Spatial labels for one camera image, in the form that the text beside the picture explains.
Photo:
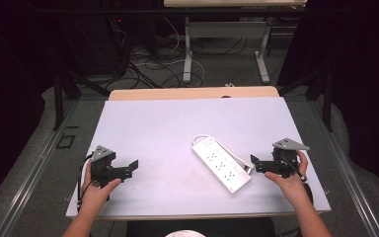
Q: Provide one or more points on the white desk with metal legs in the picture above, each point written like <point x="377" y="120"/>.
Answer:
<point x="225" y="29"/>

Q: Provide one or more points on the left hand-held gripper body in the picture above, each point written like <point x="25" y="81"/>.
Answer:
<point x="102" y="169"/>

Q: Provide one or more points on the black computer tower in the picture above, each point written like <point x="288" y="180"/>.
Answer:
<point x="102" y="42"/>

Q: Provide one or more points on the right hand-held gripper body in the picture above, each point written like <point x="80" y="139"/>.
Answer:
<point x="284" y="161"/>

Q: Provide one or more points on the black metal stand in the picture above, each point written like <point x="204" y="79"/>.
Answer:
<point x="59" y="98"/>
<point x="326" y="98"/>

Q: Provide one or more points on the person's right hand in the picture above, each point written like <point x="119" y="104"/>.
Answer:
<point x="291" y="187"/>

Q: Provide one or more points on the white power strip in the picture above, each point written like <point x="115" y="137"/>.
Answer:
<point x="222" y="166"/>

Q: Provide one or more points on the aluminium floor rail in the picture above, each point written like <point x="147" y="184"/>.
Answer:
<point x="342" y="164"/>
<point x="29" y="171"/>

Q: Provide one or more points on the person's dark clothing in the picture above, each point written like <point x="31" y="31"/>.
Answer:
<point x="200" y="227"/>

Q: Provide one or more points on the person's left hand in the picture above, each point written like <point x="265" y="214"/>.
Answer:
<point x="97" y="194"/>

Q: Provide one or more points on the white table board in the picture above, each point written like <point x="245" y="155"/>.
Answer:
<point x="164" y="131"/>

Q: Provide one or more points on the wooden table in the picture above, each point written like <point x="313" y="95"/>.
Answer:
<point x="184" y="93"/>

